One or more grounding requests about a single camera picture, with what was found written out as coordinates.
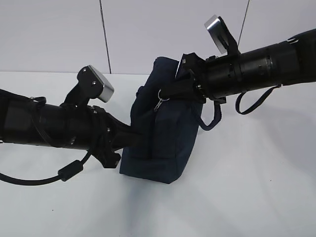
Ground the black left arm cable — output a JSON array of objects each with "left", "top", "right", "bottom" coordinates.
[{"left": 0, "top": 147, "right": 92, "bottom": 186}]

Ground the dark blue lunch bag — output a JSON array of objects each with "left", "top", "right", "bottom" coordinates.
[{"left": 119, "top": 56, "right": 222, "bottom": 184}]

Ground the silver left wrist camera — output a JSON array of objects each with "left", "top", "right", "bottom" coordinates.
[{"left": 64, "top": 65, "right": 115, "bottom": 108}]

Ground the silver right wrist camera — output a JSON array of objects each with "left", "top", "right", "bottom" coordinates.
[{"left": 204, "top": 15, "right": 240, "bottom": 55}]

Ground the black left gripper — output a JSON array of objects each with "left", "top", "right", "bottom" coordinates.
[{"left": 37, "top": 104, "right": 142, "bottom": 168}]

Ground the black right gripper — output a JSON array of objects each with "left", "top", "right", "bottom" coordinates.
[{"left": 161, "top": 53, "right": 244, "bottom": 104}]

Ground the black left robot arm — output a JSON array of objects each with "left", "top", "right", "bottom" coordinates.
[{"left": 0, "top": 90, "right": 141, "bottom": 168}]

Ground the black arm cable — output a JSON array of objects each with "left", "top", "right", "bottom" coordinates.
[
  {"left": 235, "top": 83, "right": 282, "bottom": 115},
  {"left": 0, "top": 147, "right": 92, "bottom": 186}
]

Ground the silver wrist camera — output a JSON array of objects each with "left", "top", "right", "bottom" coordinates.
[
  {"left": 204, "top": 15, "right": 240, "bottom": 55},
  {"left": 64, "top": 65, "right": 115, "bottom": 108}
]

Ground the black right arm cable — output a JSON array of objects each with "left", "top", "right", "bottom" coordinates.
[{"left": 235, "top": 83, "right": 282, "bottom": 115}]

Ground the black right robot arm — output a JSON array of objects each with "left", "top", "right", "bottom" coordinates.
[{"left": 159, "top": 30, "right": 316, "bottom": 103}]

